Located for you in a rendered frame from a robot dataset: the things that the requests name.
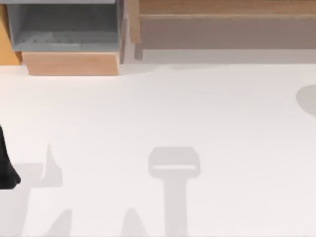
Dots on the pale wooden drawer front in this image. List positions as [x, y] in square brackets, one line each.
[71, 63]

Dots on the wooden open shelf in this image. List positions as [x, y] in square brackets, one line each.
[222, 24]

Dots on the grey pierced drawer inside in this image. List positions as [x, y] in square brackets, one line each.
[65, 27]

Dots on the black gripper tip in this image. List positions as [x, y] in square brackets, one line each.
[5, 170]

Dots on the wooden cupboard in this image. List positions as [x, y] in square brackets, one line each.
[7, 47]

